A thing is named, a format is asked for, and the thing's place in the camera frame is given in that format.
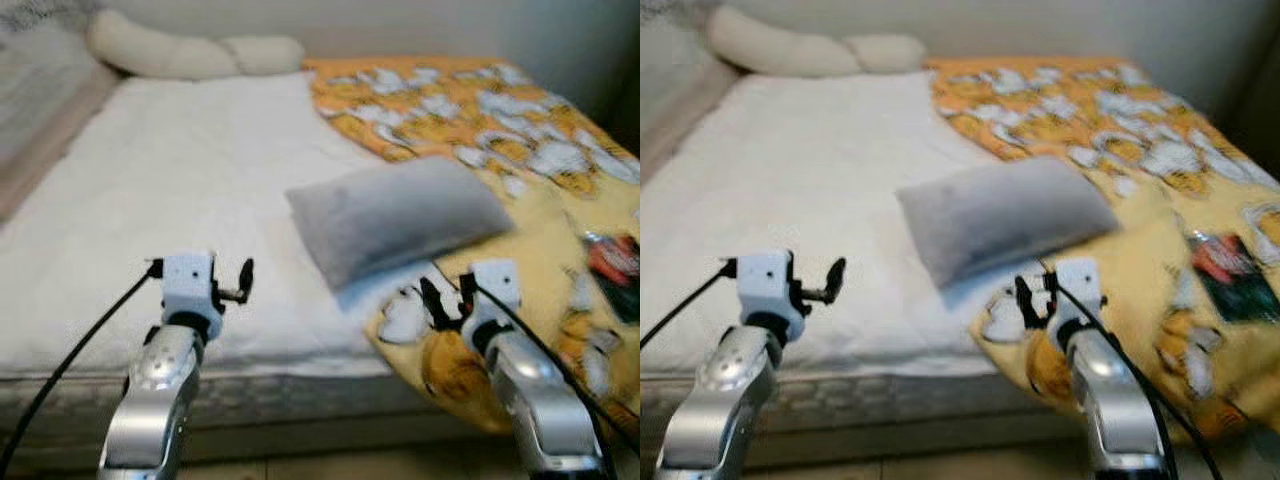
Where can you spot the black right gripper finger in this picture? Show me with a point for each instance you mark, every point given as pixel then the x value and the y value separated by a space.
pixel 1025 300
pixel 432 300

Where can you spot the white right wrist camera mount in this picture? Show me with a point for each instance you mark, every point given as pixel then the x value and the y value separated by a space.
pixel 497 285
pixel 1080 285

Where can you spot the yellow cartoon print blanket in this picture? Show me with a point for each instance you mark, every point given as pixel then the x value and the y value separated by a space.
pixel 1150 230
pixel 540 230

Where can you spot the grey padded headboard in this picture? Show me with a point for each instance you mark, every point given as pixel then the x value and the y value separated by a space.
pixel 45 100
pixel 670 80

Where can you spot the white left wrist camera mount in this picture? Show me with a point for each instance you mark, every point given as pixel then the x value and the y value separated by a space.
pixel 765 285
pixel 188 285

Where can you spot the dark wooden cabinet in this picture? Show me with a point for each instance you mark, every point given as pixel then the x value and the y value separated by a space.
pixel 1258 120

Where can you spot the long beige bolster pillow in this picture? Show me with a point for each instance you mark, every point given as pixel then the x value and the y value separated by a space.
pixel 150 50
pixel 770 45

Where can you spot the grey rectangular pillow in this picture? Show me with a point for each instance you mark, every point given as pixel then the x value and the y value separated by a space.
pixel 1005 220
pixel 400 220

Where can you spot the small beige pillow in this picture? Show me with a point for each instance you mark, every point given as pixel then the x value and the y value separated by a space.
pixel 885 52
pixel 265 55

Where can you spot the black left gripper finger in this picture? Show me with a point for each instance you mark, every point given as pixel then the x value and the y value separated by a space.
pixel 837 275
pixel 246 275

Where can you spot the white sheet mattress bed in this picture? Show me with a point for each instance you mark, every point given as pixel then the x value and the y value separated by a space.
pixel 180 180
pixel 800 180

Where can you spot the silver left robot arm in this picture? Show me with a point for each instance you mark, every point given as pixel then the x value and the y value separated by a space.
pixel 160 390
pixel 725 390

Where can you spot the dark red cover book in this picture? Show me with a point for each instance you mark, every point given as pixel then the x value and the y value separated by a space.
pixel 1235 275
pixel 615 275

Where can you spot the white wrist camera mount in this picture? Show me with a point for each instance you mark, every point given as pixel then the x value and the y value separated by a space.
pixel 1080 285
pixel 765 285
pixel 497 285
pixel 188 285

